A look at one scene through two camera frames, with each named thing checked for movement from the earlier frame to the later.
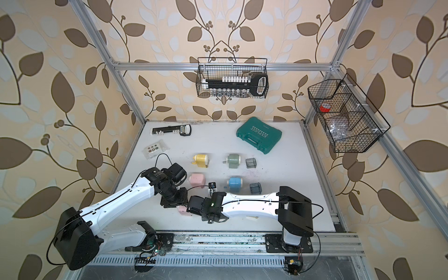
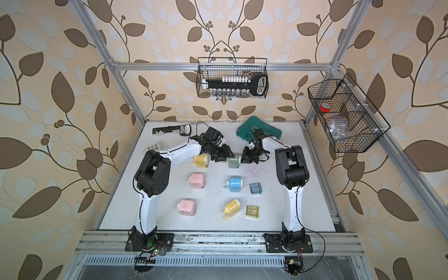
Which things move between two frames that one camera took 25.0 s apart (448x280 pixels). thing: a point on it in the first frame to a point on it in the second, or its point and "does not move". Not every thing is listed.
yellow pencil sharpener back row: [201, 160] does not move
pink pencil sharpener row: [197, 179] does not move
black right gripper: [205, 217] to [246, 158]
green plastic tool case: [260, 134] does not move
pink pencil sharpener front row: [183, 210] does not move
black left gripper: [182, 200] to [226, 153]
